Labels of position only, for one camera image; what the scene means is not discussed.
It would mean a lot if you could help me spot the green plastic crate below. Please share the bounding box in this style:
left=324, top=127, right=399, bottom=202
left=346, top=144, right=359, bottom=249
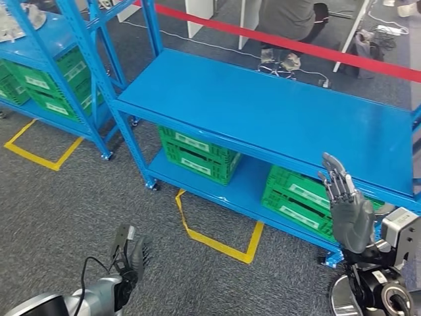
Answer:
left=266, top=165, right=386, bottom=215
left=26, top=82, right=104, bottom=123
left=162, top=145, right=241, bottom=187
left=0, top=61, right=30, bottom=107
left=3, top=45, right=91, bottom=95
left=261, top=187, right=337, bottom=244
left=158, top=125, right=242, bottom=165

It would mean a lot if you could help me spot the blue metal shelf rack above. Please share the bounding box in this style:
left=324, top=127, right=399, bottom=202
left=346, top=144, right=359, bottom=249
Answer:
left=0, top=0, right=129, bottom=161
left=56, top=0, right=421, bottom=268

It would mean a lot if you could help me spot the white round ring part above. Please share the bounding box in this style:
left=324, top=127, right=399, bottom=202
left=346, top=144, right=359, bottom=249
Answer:
left=0, top=3, right=47, bottom=43

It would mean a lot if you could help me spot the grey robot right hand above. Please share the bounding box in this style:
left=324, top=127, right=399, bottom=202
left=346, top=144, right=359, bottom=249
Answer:
left=317, top=152, right=376, bottom=255

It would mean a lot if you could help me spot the white power strip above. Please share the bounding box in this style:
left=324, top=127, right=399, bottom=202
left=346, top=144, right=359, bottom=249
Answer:
left=375, top=24, right=410, bottom=37

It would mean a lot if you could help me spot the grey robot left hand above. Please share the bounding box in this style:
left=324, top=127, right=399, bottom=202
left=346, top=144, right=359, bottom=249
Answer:
left=129, top=235, right=152, bottom=282

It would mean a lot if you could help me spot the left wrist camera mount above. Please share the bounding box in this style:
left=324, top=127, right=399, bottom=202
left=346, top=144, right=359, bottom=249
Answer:
left=109, top=224, right=136, bottom=271

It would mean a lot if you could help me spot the red barrier tape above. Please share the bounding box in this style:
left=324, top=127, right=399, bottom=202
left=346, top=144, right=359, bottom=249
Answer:
left=133, top=0, right=421, bottom=84

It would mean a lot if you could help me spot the dark backpack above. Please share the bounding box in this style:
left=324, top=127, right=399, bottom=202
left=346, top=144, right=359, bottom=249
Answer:
left=339, top=28, right=386, bottom=80

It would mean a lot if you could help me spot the yellow floor tape square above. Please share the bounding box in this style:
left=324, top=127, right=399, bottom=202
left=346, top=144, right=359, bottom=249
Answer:
left=4, top=118, right=85, bottom=172

